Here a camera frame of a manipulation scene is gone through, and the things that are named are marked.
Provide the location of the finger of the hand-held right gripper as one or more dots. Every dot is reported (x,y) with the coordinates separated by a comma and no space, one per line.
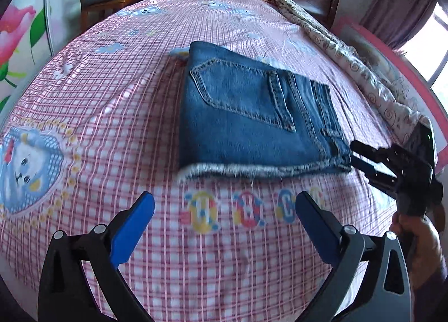
(367,150)
(364,167)

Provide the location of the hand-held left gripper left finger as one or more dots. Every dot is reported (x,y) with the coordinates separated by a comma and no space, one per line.
(133,231)

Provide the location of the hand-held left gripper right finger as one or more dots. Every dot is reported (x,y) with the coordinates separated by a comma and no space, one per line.
(315,224)

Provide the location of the blue denim pants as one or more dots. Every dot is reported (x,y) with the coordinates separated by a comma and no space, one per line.
(245,115)

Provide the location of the person's right forearm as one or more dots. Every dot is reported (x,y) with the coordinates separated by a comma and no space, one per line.
(437,287)

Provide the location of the person's right hand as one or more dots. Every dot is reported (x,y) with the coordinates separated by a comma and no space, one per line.
(423,248)

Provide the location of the swirl print quilt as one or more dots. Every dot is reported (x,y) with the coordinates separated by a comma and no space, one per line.
(350,63)

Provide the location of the window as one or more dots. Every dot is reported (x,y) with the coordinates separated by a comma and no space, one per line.
(441,49)

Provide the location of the pink rimmed printed panel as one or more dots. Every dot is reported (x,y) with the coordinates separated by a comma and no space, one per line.
(353,24)

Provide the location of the pink plaid bed sheet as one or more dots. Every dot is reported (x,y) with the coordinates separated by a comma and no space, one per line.
(122,98)

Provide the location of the purple curtain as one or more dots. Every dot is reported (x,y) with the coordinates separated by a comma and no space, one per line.
(402,3)

